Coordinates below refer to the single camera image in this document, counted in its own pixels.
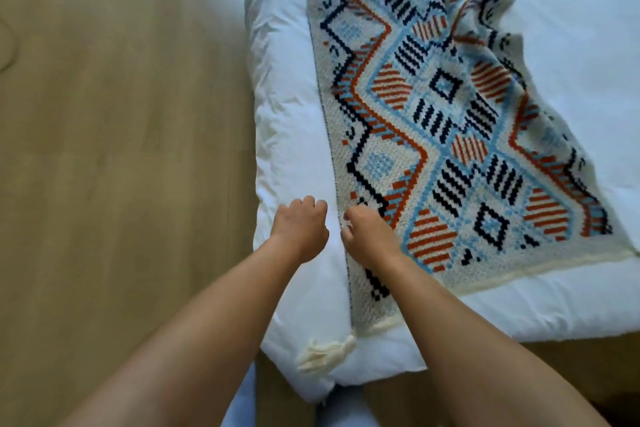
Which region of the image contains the person's right hand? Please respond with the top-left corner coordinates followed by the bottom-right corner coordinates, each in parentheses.
top-left (340, 204), bottom-right (401, 272)

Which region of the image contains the person's left hand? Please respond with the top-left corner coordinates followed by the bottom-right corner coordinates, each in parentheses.
top-left (269, 195), bottom-right (330, 265)

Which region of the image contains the patterned knitted blanket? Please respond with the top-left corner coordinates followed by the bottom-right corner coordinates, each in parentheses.
top-left (296, 0), bottom-right (638, 375)

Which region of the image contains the person's left forearm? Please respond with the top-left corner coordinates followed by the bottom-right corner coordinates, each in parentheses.
top-left (59, 236), bottom-right (304, 427)

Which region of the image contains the person's right forearm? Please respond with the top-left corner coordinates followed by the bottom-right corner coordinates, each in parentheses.
top-left (372, 253), bottom-right (612, 427)

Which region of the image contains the white bed sheet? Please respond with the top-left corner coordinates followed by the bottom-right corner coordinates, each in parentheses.
top-left (220, 362), bottom-right (381, 427)

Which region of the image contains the white duvet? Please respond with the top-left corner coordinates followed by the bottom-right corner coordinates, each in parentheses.
top-left (242, 0), bottom-right (640, 403)

